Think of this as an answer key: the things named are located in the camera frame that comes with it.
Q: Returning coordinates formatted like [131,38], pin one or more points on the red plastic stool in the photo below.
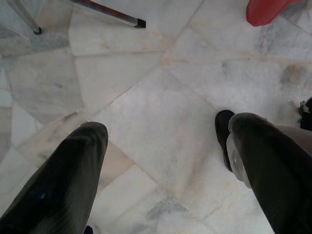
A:
[268,12]

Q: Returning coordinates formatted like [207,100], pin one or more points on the silver metal clothes rack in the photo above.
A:
[114,13]

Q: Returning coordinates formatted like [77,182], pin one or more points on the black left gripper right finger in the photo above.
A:
[280,175]

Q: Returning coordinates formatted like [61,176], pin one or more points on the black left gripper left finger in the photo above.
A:
[56,185]

